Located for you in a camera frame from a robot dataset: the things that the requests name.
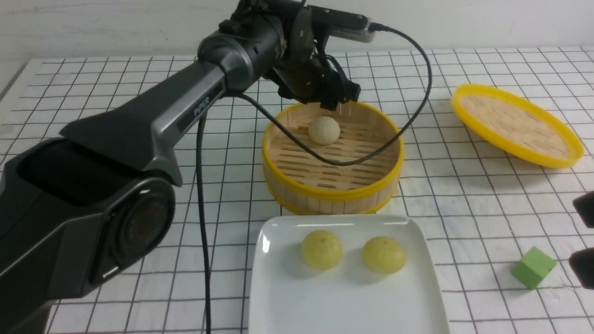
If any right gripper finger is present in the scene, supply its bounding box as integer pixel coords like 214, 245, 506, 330
572, 192, 594, 229
569, 248, 594, 290

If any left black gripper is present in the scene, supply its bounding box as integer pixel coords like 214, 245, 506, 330
267, 5, 361, 110

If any white steamed bun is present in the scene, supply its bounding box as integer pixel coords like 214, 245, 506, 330
308, 116, 340, 146

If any yellow steamed bun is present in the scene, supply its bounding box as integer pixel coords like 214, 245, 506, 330
363, 236, 407, 274
300, 230, 343, 270

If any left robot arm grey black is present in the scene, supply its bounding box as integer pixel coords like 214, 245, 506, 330
0, 0, 371, 334

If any white square ceramic plate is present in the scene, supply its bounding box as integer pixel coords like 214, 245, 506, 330
248, 214, 450, 334

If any green foam cube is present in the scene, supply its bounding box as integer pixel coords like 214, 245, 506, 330
511, 247, 557, 290

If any white grid tablecloth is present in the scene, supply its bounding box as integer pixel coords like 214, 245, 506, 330
0, 46, 594, 334

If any bamboo steamer lid yellow rim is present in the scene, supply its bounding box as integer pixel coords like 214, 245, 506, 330
451, 84, 584, 169

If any bamboo steamer basket yellow rim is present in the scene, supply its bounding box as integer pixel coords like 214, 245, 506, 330
262, 103, 405, 214

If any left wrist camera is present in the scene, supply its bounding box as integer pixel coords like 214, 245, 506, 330
307, 6, 375, 45

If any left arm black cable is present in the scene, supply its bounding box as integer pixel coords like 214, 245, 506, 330
196, 23, 433, 334

